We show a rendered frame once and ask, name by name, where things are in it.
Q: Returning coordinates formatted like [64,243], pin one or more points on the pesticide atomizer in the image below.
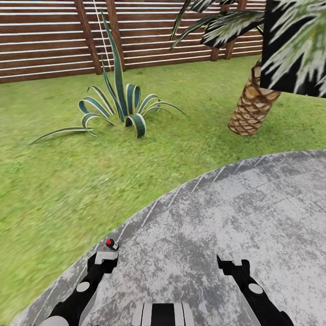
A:
[112,245]

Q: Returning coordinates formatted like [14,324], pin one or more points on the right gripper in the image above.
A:
[229,269]

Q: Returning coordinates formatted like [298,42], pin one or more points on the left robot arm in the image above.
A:
[74,310]

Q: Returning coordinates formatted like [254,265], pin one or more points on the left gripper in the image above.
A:
[105,268]

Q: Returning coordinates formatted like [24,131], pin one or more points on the robot trunk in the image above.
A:
[163,314]

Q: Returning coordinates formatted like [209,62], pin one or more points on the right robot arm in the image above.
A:
[262,312]

